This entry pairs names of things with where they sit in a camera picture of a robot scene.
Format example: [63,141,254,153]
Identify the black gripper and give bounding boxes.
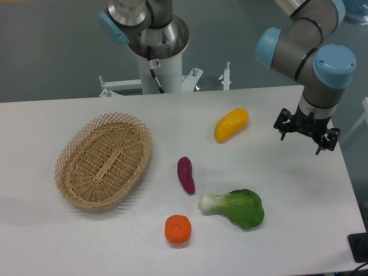
[273,106,340,155]

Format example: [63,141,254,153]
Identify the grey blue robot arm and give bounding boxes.
[98,1,357,151]

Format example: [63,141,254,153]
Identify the yellow mango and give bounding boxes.
[214,108,249,144]

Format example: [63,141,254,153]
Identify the green bok choy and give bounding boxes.
[198,189,265,229]

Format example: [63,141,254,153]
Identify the black device at table edge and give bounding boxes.
[347,232,367,263]

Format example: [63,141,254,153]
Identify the purple sweet potato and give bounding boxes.
[177,156,196,195]

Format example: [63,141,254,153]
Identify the blue object top right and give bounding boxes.
[343,0,367,25]

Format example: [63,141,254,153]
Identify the orange tangerine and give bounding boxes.
[164,214,191,245]

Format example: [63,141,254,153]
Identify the woven wicker basket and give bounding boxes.
[55,113,152,209]

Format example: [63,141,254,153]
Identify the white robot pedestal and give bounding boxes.
[98,14,233,97]

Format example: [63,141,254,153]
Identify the black cable on pedestal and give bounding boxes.
[145,45,166,95]

